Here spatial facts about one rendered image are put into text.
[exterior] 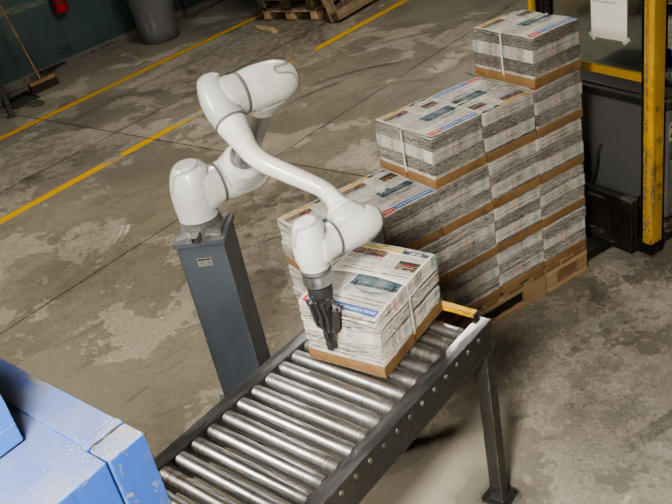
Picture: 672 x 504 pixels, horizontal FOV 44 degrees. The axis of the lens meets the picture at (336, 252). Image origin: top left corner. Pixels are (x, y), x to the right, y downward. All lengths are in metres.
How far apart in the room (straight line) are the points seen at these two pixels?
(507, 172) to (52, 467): 2.72
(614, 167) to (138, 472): 3.54
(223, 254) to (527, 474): 1.42
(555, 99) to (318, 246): 1.81
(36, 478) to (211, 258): 1.84
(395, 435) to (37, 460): 1.21
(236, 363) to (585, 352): 1.54
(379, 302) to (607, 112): 2.30
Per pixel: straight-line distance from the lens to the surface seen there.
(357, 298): 2.48
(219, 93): 2.53
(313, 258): 2.30
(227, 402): 2.60
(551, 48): 3.74
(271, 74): 2.58
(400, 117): 3.61
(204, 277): 3.18
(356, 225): 2.34
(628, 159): 4.47
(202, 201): 3.05
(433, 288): 2.68
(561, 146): 3.94
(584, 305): 4.12
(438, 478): 3.32
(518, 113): 3.68
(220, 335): 3.33
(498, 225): 3.79
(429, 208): 3.47
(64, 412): 1.50
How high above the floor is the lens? 2.40
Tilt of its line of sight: 30 degrees down
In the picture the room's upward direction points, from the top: 12 degrees counter-clockwise
